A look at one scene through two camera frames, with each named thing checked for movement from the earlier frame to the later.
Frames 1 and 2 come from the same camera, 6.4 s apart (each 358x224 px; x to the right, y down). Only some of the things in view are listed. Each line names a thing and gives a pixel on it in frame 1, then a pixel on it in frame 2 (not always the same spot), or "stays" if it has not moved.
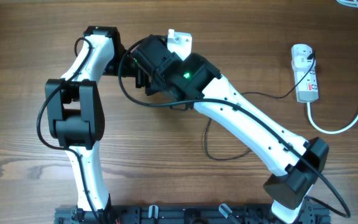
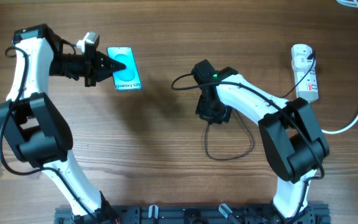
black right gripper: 157,85 to 201,110
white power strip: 307,88 stays
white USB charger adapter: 301,61 stays
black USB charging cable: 260,94 stays
